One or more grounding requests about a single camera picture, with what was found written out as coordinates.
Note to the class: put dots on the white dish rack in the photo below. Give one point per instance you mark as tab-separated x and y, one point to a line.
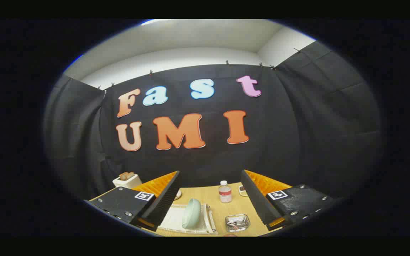
171	218

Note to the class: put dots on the toast slices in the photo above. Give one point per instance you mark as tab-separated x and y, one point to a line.
126	175

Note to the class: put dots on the light green plate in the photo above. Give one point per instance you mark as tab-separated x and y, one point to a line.
192	212

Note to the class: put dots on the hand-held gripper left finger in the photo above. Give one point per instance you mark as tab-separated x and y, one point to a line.
162	202

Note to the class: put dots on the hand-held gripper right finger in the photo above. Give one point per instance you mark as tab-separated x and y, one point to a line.
258	201

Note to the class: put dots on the white toaster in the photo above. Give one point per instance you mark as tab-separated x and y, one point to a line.
126	182

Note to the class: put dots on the white divided tray with beans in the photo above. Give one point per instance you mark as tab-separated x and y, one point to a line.
242	191

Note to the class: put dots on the clear bottle with red label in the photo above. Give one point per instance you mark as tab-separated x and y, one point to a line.
225	193

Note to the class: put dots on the beige round plate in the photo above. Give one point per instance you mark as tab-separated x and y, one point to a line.
178	194

